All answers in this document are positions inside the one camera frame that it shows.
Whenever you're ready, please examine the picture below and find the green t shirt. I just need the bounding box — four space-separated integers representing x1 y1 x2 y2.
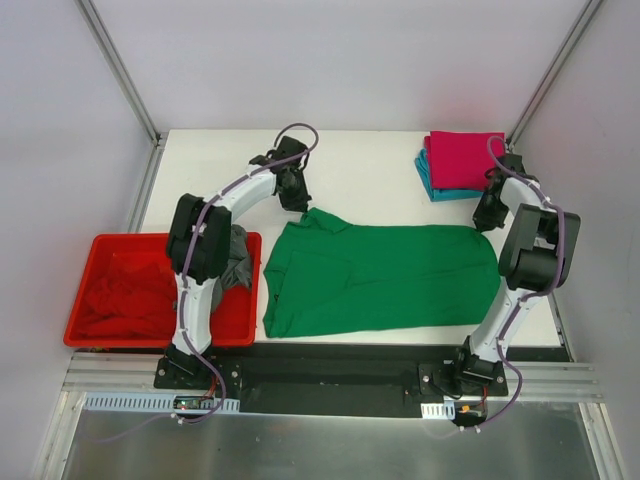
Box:
263 208 501 338

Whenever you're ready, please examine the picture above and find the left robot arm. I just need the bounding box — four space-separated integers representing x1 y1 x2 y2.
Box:
154 134 313 390

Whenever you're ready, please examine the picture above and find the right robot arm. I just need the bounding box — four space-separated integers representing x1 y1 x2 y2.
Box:
450 153 581 396

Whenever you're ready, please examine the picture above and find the folded magenta t shirt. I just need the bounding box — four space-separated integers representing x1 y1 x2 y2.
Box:
424 131 505 192

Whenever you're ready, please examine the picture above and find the folded teal t shirt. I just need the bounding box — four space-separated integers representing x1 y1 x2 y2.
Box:
414 148 482 202

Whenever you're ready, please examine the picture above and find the grey t shirt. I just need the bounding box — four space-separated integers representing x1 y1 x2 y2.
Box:
210 224 253 314

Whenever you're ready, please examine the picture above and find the red t shirt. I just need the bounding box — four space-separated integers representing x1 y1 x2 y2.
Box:
74 255 177 340

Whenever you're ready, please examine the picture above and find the red plastic bin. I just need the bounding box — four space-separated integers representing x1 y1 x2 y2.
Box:
64 232 262 349

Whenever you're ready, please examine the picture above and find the right slotted cable duct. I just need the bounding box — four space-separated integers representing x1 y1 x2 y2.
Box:
420 401 456 421

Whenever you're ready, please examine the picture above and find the slotted cable duct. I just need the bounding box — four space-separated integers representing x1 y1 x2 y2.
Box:
420 401 456 421
84 392 240 416

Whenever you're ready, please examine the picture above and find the right aluminium frame post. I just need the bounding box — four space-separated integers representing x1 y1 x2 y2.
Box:
506 0 606 147

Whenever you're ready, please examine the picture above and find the aluminium frame post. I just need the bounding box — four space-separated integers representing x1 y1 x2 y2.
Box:
506 0 606 147
74 0 162 146

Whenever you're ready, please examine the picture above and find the left aluminium frame post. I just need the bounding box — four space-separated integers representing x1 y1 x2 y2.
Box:
74 0 162 146

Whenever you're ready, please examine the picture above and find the left slotted cable duct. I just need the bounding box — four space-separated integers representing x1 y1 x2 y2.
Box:
84 392 240 416

